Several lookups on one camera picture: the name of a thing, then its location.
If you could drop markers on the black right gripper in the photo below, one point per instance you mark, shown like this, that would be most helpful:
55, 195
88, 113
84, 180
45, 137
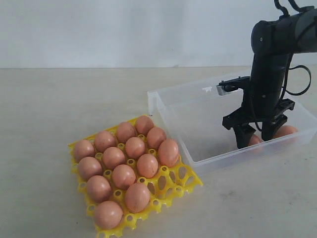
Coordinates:
271, 122

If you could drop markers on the brown egg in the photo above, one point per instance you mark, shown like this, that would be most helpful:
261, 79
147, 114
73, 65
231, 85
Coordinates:
125, 130
143, 125
113, 157
137, 197
147, 165
98, 189
108, 215
135, 147
254, 140
104, 140
83, 148
286, 130
155, 137
123, 176
89, 167
168, 152

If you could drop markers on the clear plastic container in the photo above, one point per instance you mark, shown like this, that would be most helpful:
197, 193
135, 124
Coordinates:
192, 115

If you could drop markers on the yellow plastic egg tray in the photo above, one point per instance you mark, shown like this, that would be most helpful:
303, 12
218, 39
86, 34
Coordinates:
167, 183

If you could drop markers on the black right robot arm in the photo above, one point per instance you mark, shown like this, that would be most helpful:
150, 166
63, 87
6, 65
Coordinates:
274, 43

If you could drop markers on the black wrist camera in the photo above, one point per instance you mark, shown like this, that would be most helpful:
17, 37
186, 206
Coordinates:
226, 87

